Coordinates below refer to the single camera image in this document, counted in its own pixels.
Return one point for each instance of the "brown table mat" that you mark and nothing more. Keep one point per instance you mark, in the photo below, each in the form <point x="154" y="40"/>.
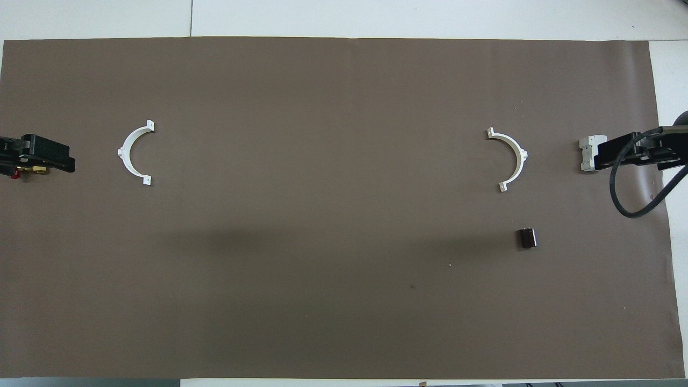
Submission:
<point x="322" y="242"/>

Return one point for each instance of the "grey circuit breaker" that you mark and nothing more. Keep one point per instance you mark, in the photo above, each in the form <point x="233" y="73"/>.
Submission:
<point x="587" y="153"/>

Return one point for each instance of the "dark brown small cylinder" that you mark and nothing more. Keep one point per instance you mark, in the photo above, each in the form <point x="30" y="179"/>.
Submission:
<point x="527" y="238"/>

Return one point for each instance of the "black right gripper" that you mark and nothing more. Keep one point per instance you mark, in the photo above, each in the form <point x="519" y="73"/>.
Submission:
<point x="629" y="150"/>

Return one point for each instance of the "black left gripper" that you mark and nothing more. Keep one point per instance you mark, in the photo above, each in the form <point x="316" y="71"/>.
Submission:
<point x="43" y="149"/>

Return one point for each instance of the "white half pipe clamp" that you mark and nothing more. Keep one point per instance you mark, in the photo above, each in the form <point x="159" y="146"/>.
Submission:
<point x="518" y="153"/>
<point x="124" y="159"/>

